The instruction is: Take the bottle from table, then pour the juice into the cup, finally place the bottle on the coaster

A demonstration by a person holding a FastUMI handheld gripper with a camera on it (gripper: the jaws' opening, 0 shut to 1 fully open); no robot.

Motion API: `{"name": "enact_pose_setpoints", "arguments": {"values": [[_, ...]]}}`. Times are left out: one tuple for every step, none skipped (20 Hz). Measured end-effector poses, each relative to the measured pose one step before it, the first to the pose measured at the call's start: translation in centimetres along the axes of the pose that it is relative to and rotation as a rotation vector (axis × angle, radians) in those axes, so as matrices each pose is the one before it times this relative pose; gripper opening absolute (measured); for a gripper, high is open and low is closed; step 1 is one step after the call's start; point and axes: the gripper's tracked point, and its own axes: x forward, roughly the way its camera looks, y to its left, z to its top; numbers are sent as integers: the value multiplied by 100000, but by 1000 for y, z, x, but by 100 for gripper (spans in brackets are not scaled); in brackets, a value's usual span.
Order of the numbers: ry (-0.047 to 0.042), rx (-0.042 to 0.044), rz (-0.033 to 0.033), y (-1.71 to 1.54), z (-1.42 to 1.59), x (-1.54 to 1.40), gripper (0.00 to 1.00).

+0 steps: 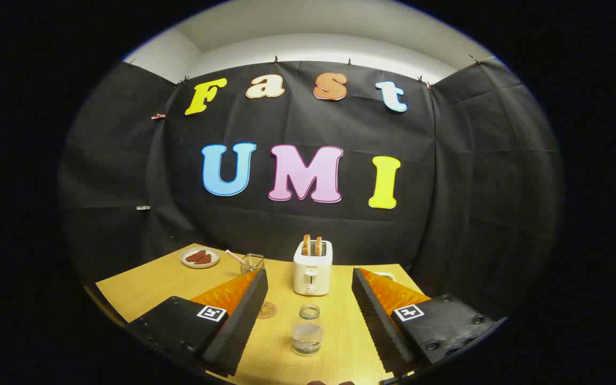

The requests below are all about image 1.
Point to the white toaster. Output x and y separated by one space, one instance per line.
312 275

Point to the white divided bean tray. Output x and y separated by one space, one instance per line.
387 275

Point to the brown sausage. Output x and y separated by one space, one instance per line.
205 260
194 256

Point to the black backdrop cloth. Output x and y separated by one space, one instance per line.
286 224

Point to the small white plate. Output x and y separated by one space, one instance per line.
187 263

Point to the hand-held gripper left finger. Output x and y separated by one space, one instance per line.
236 326

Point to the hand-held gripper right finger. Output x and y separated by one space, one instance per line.
380 326

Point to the toast slice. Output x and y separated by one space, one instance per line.
306 246
318 247

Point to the striped straw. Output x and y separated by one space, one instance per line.
233 255

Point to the wooden table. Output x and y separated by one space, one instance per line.
169 283

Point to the clear plastic juice bottle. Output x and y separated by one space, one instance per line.
307 331

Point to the round wooden coaster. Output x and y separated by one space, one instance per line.
269 310

